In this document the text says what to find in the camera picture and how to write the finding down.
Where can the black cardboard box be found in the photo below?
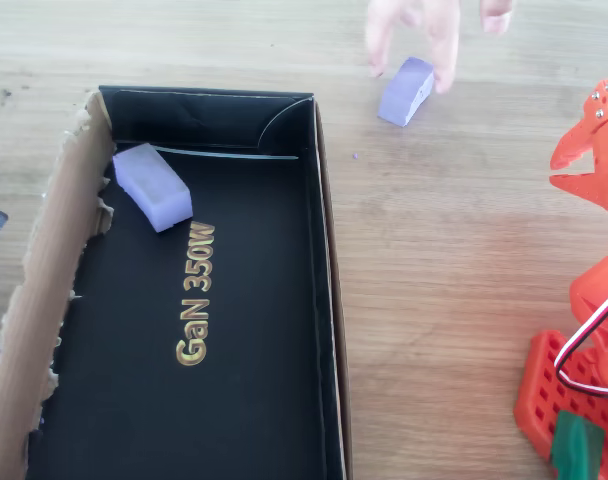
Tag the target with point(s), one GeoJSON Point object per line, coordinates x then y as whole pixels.
{"type": "Point", "coordinates": [244, 310]}

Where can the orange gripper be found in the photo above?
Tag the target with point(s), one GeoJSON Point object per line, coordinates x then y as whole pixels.
{"type": "Point", "coordinates": [595, 134]}

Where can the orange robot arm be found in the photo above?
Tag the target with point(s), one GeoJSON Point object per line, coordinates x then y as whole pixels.
{"type": "Point", "coordinates": [599, 285]}

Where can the purple foam block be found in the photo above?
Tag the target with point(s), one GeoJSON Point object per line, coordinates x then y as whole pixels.
{"type": "Point", "coordinates": [151, 187]}
{"type": "Point", "coordinates": [404, 92]}

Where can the person's hand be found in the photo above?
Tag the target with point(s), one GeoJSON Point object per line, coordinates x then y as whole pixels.
{"type": "Point", "coordinates": [441, 35]}

